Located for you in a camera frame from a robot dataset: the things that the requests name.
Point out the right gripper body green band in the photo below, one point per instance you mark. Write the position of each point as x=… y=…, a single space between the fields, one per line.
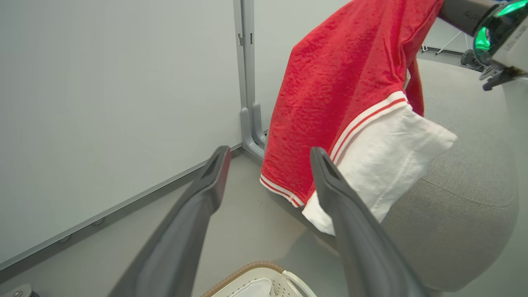
x=509 y=39

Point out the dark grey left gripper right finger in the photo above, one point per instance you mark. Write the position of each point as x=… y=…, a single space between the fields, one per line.
x=363 y=247

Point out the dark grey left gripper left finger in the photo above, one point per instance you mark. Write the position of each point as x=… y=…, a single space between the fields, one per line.
x=177 y=247

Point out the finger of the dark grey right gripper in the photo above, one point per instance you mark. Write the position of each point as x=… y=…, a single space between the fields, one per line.
x=464 y=12

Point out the red jersey with white stripes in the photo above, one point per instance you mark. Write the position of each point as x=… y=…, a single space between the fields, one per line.
x=330 y=90

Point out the grey upholstered seat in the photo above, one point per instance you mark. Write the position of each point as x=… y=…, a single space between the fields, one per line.
x=462 y=185

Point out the white stand legs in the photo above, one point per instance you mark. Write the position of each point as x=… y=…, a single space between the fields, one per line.
x=447 y=43

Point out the small black caster wheel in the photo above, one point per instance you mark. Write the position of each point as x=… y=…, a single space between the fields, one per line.
x=471 y=60

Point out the white laundry basket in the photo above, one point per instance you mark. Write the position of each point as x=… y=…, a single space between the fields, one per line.
x=288 y=284

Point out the metal caster wheel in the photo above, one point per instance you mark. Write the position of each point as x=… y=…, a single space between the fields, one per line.
x=17 y=292

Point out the grey round frame foot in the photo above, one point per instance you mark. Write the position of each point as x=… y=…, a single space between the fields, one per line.
x=97 y=222
x=64 y=239

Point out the grey metal partition frame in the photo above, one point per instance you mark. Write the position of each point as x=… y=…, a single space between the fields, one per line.
x=247 y=62

